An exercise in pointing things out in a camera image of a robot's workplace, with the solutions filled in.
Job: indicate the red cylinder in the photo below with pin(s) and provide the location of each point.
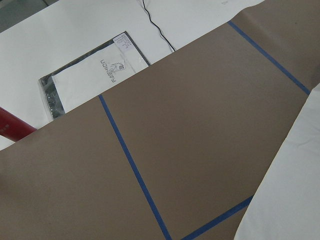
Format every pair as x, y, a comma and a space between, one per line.
12, 127

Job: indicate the white long-sleeve printed shirt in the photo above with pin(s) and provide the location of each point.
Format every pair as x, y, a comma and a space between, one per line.
286, 205

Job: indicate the packaged shirt in plastic bag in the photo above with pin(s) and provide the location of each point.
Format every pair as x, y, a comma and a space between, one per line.
91, 74

